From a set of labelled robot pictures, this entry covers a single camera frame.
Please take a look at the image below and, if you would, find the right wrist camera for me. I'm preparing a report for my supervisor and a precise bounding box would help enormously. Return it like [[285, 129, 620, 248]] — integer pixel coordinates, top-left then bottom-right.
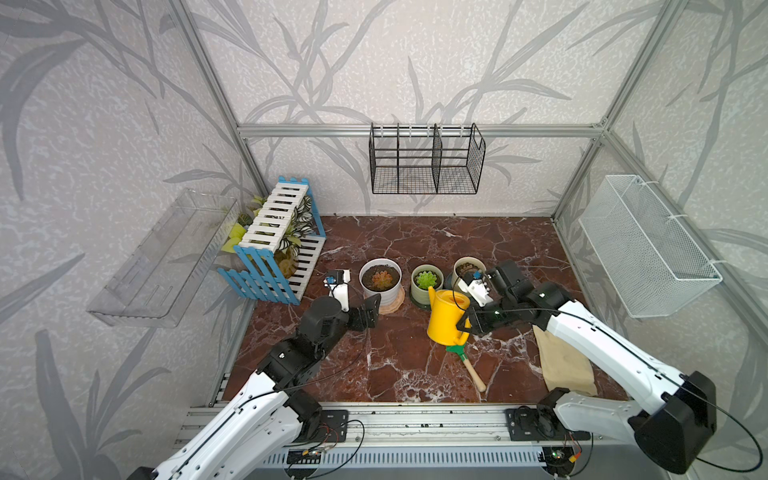
[[456, 270, 493, 307]]

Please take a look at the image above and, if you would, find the beige gardening glove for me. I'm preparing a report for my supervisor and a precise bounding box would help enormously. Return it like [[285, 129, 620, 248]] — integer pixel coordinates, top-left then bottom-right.
[[533, 326, 597, 396]]

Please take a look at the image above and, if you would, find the white mesh basket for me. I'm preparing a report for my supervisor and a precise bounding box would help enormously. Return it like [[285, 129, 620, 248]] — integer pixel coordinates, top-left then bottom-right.
[[579, 175, 722, 319]]

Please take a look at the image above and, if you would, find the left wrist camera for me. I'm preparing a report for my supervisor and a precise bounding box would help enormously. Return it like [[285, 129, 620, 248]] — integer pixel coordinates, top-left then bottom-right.
[[324, 269, 351, 312]]

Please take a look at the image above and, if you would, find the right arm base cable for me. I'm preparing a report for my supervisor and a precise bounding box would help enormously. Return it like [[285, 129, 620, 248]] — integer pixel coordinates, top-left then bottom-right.
[[539, 440, 593, 480]]

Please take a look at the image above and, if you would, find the yellow watering can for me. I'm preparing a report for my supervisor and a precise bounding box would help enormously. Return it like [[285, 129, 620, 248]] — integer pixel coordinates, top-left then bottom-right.
[[427, 287, 470, 346]]

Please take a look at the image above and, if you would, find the clear plastic shelf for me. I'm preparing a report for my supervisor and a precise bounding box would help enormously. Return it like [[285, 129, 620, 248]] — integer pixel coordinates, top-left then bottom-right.
[[87, 189, 239, 328]]

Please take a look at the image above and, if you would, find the dark green saucer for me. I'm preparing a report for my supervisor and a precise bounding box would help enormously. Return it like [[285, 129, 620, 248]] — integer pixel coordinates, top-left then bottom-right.
[[409, 293, 431, 311]]

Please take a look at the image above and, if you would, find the cream pot pink succulent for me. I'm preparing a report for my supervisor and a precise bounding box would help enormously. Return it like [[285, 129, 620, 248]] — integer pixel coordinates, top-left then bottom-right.
[[451, 256, 486, 290]]

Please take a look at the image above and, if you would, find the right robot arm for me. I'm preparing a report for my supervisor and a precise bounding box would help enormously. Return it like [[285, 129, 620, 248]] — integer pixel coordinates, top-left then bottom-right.
[[454, 260, 717, 475]]

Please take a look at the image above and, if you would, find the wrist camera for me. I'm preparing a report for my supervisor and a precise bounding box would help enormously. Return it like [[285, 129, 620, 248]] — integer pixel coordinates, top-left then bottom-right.
[[456, 270, 493, 307], [324, 269, 351, 312]]

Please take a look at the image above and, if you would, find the green pot green succulent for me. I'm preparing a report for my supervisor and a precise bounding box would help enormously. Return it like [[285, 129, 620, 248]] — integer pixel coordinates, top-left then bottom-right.
[[410, 264, 444, 305]]

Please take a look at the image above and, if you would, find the blue white fence planter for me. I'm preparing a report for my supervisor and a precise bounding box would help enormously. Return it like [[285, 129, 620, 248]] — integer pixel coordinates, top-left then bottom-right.
[[218, 177, 326, 305]]

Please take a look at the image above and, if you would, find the green rake wooden handle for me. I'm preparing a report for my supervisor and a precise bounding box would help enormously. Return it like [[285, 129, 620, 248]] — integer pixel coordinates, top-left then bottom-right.
[[445, 345, 487, 393]]

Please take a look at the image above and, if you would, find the white pot red succulent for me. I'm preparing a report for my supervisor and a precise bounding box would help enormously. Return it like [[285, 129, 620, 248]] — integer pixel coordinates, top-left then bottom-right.
[[359, 258, 402, 307]]

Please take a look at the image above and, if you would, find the tan wooden saucer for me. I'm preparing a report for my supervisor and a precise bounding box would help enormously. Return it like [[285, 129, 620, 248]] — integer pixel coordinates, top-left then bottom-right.
[[379, 290, 405, 315]]

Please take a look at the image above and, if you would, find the left arm base cable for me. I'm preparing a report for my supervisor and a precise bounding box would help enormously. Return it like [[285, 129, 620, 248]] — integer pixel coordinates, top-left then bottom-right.
[[281, 418, 365, 480]]

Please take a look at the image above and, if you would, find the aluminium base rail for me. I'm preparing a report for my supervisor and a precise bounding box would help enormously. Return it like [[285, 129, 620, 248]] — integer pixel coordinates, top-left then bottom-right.
[[173, 401, 679, 450]]

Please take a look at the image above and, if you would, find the black wire basket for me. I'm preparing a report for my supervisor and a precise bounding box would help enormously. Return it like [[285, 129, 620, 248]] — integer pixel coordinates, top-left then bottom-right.
[[368, 124, 486, 195]]

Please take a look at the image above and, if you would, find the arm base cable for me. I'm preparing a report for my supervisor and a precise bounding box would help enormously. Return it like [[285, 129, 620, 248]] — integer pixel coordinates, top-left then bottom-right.
[[281, 418, 365, 480], [539, 440, 593, 480]]

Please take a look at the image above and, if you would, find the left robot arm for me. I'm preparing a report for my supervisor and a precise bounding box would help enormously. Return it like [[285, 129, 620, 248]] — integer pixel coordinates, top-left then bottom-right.
[[129, 294, 381, 479]]

